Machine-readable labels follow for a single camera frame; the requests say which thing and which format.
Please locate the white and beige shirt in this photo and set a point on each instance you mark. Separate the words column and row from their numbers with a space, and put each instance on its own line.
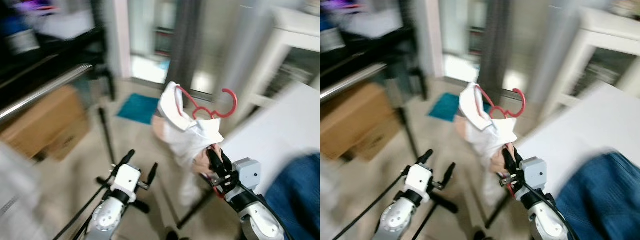
column 185, row 130
column 485, row 130

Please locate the red plastic hanger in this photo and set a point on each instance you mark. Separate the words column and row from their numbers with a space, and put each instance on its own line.
column 235, row 102
column 523, row 102

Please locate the white folding table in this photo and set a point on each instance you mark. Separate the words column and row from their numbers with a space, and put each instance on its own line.
column 580, row 130
column 280, row 130

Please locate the large cardboard box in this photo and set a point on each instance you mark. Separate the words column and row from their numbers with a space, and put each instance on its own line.
column 355, row 125
column 45, row 125

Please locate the teal floor mat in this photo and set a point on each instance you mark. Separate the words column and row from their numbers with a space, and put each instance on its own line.
column 447, row 106
column 140, row 107

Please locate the black desk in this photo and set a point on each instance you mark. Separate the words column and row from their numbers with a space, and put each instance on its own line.
column 50, row 55
column 365, row 50

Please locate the chrome clothes rack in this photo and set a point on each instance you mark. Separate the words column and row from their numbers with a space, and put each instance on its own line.
column 350, row 82
column 50, row 89

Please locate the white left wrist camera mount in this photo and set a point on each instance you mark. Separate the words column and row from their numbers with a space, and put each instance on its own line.
column 417, row 179
column 125, row 177

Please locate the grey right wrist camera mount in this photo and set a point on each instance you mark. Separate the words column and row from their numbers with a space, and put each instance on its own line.
column 532, row 172
column 247, row 172

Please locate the white glass-door cabinet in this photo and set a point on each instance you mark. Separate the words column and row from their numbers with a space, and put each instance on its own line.
column 287, row 35
column 600, row 35

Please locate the grey curtain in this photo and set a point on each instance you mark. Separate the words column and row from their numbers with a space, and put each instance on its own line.
column 495, row 40
column 187, row 40

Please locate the glass sliding door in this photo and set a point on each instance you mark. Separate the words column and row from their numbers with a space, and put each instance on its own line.
column 457, row 35
column 147, row 40

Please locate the blue jeans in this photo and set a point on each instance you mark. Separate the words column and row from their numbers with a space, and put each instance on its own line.
column 600, row 200
column 295, row 200

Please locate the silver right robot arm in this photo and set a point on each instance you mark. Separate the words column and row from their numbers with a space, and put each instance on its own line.
column 545, row 222
column 257, row 220

